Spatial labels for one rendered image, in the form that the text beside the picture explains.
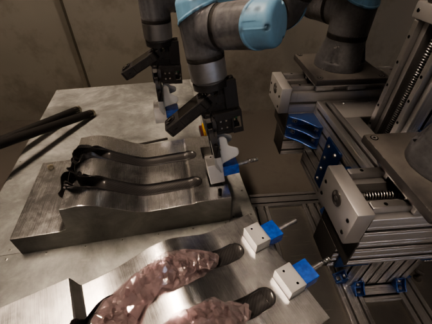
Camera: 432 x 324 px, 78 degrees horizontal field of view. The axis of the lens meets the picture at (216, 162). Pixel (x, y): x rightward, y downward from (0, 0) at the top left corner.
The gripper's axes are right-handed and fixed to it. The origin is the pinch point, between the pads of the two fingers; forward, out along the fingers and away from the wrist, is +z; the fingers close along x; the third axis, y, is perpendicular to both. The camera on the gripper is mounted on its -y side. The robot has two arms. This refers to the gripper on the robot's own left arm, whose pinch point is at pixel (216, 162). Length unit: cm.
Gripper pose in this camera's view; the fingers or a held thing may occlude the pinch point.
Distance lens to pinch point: 65.9
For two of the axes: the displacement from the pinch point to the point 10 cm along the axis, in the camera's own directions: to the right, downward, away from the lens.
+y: 9.7, -2.4, 0.6
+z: 1.7, 8.1, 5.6
